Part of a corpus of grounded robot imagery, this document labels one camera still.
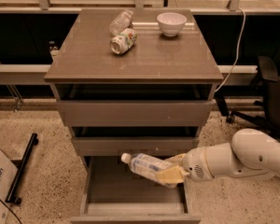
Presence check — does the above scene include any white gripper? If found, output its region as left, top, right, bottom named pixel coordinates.
left=156, top=143, right=240, bottom=184

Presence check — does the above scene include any blue plastic bottle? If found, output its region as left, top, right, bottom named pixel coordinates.
left=121, top=153, right=177, bottom=188

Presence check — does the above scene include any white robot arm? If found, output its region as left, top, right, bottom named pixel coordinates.
left=156, top=129, right=280, bottom=184

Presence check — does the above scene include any grey top drawer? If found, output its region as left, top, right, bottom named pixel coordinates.
left=55, top=92, right=213, bottom=127

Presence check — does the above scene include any grey drawer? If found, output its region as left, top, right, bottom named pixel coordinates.
left=55, top=92, right=213, bottom=127
left=72, top=127, right=200, bottom=156
left=71, top=156, right=201, bottom=224

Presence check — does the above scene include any grey bottom drawer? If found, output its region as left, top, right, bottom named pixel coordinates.
left=71, top=156, right=201, bottom=224

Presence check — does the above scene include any grey middle drawer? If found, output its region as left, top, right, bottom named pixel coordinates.
left=72, top=127, right=200, bottom=156

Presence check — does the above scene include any grey drawer cabinet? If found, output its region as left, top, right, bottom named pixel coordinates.
left=44, top=8, right=224, bottom=173

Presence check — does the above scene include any clear plastic bottle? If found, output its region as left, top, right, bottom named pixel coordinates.
left=109, top=10, right=133, bottom=36

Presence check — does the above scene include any black office chair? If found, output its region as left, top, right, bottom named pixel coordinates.
left=215, top=46, right=280, bottom=139

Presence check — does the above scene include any green labelled can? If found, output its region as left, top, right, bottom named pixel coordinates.
left=110, top=28, right=137, bottom=55

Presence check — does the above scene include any white bowl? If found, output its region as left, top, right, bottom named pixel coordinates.
left=157, top=12, right=187, bottom=36

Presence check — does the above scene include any black metal stand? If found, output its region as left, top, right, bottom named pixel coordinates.
left=6, top=133, right=38, bottom=205

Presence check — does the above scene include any white cable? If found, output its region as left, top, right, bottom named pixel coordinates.
left=214, top=8, right=247, bottom=93

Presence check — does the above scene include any black cable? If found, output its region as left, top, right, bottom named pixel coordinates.
left=0, top=177, right=23, bottom=224

